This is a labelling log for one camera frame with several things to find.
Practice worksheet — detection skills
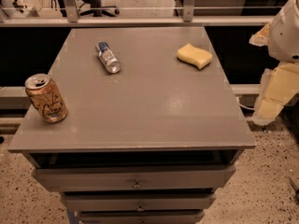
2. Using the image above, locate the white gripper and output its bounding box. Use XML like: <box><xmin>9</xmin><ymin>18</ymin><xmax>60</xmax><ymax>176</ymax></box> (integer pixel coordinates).
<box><xmin>249</xmin><ymin>0</ymin><xmax>299</xmax><ymax>126</ymax></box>

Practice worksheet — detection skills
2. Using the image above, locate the silver blue redbull can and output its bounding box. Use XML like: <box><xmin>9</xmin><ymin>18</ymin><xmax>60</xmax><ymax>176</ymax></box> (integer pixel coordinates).
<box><xmin>96</xmin><ymin>41</ymin><xmax>121</xmax><ymax>74</ymax></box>

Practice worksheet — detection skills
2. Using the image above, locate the gold la croix can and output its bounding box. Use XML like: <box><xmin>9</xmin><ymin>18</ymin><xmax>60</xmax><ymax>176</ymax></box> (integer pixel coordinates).
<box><xmin>25</xmin><ymin>74</ymin><xmax>68</xmax><ymax>123</ymax></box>

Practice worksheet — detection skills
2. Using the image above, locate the yellow sponge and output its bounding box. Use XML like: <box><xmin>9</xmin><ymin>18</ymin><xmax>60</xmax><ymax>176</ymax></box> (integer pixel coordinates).
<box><xmin>177</xmin><ymin>44</ymin><xmax>213</xmax><ymax>70</ymax></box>

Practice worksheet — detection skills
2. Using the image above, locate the grey metal railing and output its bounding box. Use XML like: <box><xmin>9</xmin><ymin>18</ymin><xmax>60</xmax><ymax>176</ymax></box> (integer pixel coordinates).
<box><xmin>1</xmin><ymin>0</ymin><xmax>288</xmax><ymax>27</ymax></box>

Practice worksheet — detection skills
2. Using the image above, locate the top grey drawer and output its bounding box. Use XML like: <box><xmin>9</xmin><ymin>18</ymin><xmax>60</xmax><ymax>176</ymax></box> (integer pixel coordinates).
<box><xmin>32</xmin><ymin>164</ymin><xmax>235</xmax><ymax>192</ymax></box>

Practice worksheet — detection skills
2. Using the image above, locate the grey drawer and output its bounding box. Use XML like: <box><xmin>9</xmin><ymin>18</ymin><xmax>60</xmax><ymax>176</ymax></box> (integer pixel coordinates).
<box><xmin>61</xmin><ymin>193</ymin><xmax>215</xmax><ymax>212</ymax></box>
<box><xmin>32</xmin><ymin>164</ymin><xmax>235</xmax><ymax>192</ymax></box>
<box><xmin>79</xmin><ymin>210</ymin><xmax>204</xmax><ymax>224</ymax></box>

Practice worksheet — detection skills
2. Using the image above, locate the grey drawer cabinet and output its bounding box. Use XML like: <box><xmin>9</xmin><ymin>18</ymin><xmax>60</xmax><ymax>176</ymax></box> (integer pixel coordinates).
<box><xmin>7</xmin><ymin>26</ymin><xmax>257</xmax><ymax>224</ymax></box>

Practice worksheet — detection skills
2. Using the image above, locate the bottom grey drawer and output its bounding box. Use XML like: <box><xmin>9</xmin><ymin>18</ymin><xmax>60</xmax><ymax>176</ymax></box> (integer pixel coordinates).
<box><xmin>79</xmin><ymin>210</ymin><xmax>204</xmax><ymax>224</ymax></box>

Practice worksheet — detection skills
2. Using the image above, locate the middle grey drawer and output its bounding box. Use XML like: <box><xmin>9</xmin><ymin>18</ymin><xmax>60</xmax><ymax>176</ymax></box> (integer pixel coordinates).
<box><xmin>61</xmin><ymin>193</ymin><xmax>215</xmax><ymax>212</ymax></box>

